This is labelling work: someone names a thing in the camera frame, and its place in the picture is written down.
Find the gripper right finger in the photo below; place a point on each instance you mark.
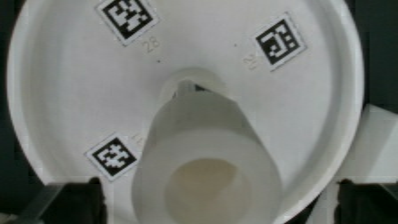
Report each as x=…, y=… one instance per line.
x=366, y=203

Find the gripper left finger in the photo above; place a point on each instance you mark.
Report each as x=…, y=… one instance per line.
x=68, y=204

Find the white cylindrical table leg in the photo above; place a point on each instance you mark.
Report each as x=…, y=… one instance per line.
x=206, y=180

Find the white round table top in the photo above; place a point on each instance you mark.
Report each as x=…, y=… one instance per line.
x=103, y=52

